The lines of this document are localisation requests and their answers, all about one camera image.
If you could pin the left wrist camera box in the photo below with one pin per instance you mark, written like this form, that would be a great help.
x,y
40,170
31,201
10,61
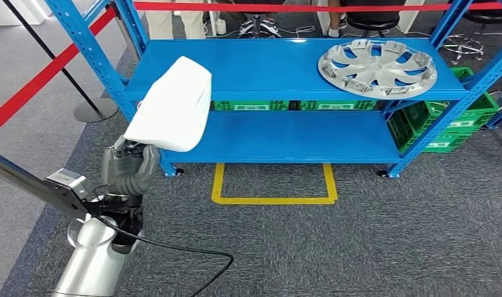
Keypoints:
x,y
66,186

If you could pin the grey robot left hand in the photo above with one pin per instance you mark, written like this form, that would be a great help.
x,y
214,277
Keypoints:
x,y
128,172

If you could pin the white desk side panel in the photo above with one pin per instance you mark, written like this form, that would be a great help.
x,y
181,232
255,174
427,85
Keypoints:
x,y
410,16
321,18

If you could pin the silver wheel hubcap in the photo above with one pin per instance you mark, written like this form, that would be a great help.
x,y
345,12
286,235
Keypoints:
x,y
376,76

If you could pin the red barrier belt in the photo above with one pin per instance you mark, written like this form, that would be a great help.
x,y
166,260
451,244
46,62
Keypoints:
x,y
296,7
30,88

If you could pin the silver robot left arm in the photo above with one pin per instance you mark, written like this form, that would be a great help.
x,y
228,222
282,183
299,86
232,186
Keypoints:
x,y
91,262

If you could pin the green plastic crate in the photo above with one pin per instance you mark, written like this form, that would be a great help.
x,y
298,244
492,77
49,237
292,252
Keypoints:
x,y
251,106
472,112
447,143
337,105

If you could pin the blue metal shelf rack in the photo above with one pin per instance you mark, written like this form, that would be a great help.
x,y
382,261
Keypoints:
x,y
275,69

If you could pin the white plastic car part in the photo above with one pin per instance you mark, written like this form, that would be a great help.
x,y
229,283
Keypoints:
x,y
173,106

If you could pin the black stanchion pole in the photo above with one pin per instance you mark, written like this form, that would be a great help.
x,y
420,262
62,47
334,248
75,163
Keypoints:
x,y
96,110

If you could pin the black stool chrome base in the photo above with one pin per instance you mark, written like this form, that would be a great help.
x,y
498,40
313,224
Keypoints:
x,y
257,22
464,47
374,22

